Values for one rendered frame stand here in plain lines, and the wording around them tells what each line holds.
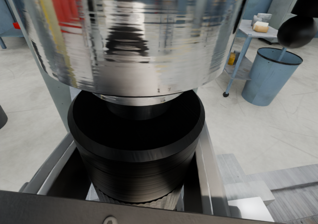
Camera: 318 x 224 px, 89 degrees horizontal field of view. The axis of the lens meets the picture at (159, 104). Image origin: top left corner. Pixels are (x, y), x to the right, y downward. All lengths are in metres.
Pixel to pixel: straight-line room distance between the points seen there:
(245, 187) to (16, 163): 1.73
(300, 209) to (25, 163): 1.75
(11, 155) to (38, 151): 0.20
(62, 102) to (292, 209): 0.64
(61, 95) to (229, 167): 0.48
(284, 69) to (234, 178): 1.96
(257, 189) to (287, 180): 0.21
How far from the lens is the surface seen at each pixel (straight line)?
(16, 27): 4.55
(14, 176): 1.78
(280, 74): 2.29
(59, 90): 0.53
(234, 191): 0.34
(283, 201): 0.52
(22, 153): 1.90
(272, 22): 5.32
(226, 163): 0.42
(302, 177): 0.60
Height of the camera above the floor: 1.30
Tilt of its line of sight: 39 degrees down
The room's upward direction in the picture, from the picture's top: 5 degrees clockwise
